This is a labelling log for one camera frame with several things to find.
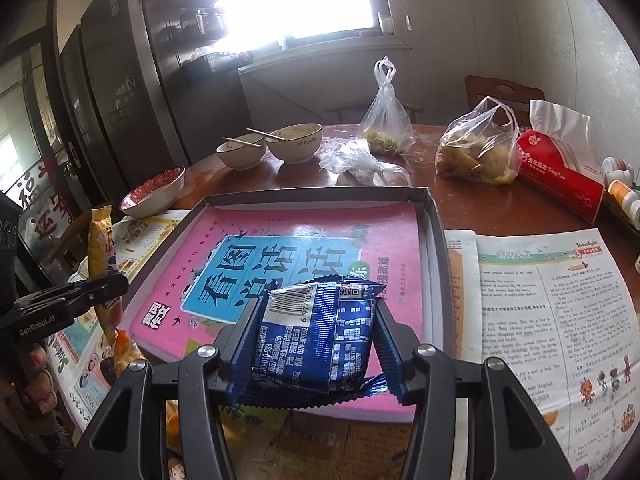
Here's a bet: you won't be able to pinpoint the gold wafer bar packet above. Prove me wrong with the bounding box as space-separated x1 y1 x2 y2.
88 205 124 348

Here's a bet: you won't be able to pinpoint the blue biscuit packet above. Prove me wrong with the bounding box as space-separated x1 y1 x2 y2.
234 275 386 410

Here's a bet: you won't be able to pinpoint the plastic bag fried snacks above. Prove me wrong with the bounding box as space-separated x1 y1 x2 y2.
435 96 521 185

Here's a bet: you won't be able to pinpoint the person left hand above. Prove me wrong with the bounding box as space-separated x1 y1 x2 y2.
1 344 60 445

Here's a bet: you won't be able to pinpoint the left newspaper sheet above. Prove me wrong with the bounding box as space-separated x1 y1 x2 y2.
47 206 186 431

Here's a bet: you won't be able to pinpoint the newspaper sheet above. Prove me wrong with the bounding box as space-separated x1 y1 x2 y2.
445 229 639 479
47 206 186 431

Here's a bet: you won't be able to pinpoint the red rimmed bowl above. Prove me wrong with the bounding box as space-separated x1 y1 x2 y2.
119 167 186 219

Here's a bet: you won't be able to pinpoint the right newspaper sheet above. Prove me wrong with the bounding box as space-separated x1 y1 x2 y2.
445 229 639 479

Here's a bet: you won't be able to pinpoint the pink and blue book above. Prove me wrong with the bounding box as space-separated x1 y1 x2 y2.
128 200 426 416

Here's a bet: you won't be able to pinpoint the dark shallow cardboard box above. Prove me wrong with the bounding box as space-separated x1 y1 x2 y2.
118 185 457 424

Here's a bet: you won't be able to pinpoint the left white bowl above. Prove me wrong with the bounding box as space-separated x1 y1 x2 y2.
216 132 266 171

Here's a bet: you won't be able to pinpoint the white bowl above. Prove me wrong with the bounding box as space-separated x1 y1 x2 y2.
216 132 266 171
265 124 323 165

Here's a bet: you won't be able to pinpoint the chopstick pair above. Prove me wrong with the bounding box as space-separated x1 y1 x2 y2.
221 127 288 149

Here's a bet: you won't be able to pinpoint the right white bowl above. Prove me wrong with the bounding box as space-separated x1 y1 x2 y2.
265 124 323 165

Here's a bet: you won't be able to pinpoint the red tissue pack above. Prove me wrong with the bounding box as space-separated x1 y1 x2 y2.
518 100 604 223

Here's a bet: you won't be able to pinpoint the small medicine bottles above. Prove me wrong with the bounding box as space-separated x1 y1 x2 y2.
602 156 639 230

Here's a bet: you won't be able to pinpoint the crumpled clear plastic bag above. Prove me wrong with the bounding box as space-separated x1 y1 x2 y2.
319 139 411 186

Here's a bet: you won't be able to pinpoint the tall tied plastic bag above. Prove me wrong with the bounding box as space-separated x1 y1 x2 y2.
357 56 414 156

